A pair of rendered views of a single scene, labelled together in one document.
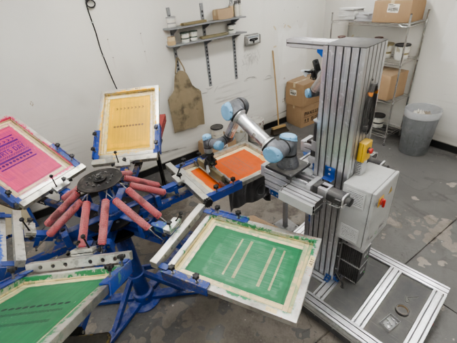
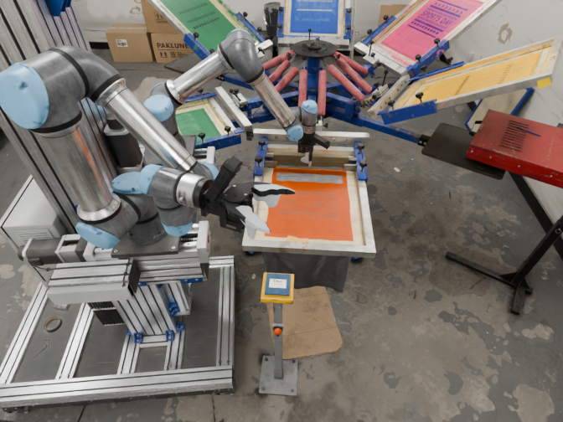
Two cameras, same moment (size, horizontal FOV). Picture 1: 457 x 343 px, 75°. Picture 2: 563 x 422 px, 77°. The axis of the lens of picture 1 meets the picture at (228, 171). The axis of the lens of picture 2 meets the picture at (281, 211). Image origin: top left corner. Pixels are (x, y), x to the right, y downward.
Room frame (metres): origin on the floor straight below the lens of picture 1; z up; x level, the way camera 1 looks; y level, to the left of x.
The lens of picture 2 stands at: (2.96, -1.23, 2.20)
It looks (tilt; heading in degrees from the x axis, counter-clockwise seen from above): 45 degrees down; 125
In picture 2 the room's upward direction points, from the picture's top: straight up
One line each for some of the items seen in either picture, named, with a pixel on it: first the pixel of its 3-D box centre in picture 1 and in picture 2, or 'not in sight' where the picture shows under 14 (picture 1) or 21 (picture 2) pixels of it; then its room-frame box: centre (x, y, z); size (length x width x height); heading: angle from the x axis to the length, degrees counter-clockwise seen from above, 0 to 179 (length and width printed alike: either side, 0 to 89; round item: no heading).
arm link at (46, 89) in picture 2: not in sight; (80, 167); (2.11, -0.93, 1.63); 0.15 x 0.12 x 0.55; 104
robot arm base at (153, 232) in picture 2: not in sight; (146, 218); (2.08, -0.80, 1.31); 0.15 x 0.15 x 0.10
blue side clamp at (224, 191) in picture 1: (225, 190); (260, 161); (1.93, 0.04, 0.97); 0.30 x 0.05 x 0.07; 121
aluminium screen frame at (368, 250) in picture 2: (230, 166); (309, 192); (2.29, -0.02, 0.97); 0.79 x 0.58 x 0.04; 121
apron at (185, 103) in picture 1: (184, 94); not in sight; (4.25, 0.51, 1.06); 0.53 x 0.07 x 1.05; 121
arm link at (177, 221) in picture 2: not in sight; (178, 208); (2.37, -0.85, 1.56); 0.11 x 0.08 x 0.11; 104
